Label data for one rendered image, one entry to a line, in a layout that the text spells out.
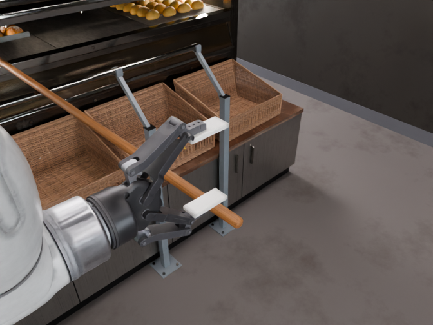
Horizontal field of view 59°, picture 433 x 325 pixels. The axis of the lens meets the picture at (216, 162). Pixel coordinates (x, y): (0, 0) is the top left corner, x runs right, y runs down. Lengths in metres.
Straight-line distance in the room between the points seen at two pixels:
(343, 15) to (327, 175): 1.57
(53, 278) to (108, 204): 0.10
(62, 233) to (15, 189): 0.16
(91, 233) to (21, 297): 0.09
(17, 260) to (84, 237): 0.12
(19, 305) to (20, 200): 0.16
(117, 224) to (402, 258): 2.32
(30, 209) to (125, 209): 0.18
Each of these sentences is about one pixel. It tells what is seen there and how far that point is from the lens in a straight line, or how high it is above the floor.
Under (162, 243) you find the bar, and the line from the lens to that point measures 2.21.
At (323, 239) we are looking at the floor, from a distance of 2.60.
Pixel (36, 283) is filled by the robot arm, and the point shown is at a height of 1.51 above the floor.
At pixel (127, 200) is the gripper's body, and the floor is 1.51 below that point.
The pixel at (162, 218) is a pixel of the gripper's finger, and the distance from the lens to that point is 0.55.
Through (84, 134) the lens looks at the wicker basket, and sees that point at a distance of 2.21.
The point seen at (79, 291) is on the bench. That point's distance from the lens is 2.15.
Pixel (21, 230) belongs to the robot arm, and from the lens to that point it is 0.33.
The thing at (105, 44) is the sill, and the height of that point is 1.16.
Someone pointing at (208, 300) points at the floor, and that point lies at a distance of 2.23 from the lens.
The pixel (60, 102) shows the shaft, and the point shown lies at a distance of 1.52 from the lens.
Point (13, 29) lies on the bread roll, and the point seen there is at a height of 1.22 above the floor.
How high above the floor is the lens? 1.83
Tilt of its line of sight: 35 degrees down
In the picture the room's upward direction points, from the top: straight up
